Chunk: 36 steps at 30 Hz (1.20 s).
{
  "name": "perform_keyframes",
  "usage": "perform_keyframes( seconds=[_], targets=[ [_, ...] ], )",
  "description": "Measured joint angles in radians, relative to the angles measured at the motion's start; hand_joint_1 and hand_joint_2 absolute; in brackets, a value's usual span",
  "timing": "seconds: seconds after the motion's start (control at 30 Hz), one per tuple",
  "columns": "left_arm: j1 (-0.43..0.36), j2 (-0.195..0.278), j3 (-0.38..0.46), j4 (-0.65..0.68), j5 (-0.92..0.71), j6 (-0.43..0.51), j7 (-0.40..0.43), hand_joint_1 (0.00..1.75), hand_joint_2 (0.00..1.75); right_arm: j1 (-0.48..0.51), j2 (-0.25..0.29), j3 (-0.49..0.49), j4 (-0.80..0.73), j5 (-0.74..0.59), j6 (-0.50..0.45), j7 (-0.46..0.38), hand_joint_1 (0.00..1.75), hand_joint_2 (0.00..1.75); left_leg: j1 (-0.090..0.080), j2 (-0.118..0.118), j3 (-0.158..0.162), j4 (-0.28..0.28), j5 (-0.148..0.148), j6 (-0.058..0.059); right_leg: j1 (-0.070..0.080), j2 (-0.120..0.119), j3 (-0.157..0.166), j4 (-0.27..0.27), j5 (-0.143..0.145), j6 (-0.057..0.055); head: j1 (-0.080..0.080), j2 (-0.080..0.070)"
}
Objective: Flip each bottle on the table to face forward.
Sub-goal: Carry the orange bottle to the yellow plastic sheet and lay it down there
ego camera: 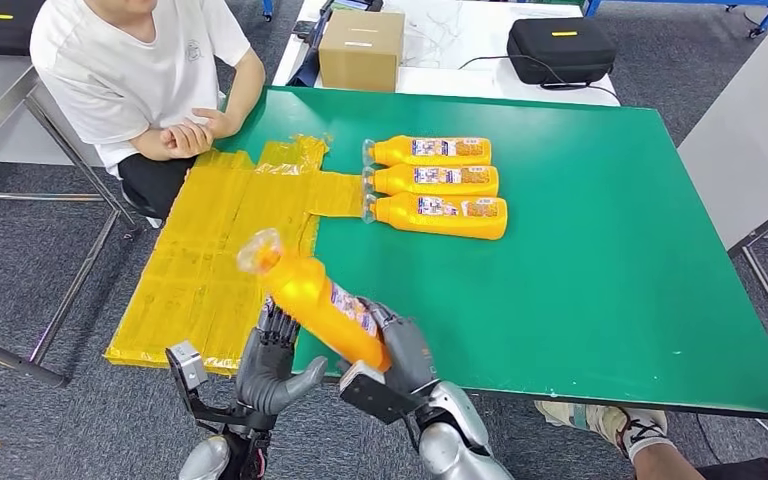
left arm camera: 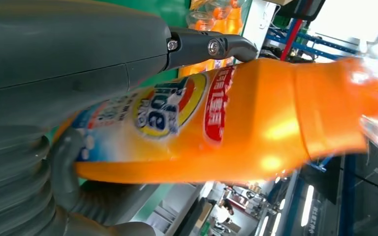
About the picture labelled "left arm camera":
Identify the blue red storage rack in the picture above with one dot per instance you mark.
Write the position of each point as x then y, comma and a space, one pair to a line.
291, 39

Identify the orange detergent bottle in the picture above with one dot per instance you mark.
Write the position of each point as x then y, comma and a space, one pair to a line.
231, 26
195, 70
257, 123
238, 3

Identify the brown cardboard box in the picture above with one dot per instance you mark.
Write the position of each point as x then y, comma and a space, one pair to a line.
278, 1

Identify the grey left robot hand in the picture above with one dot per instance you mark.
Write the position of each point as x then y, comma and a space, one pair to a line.
62, 49

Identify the person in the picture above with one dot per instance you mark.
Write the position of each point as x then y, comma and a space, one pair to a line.
223, 213

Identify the black carry case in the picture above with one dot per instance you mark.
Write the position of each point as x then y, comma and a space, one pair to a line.
301, 8

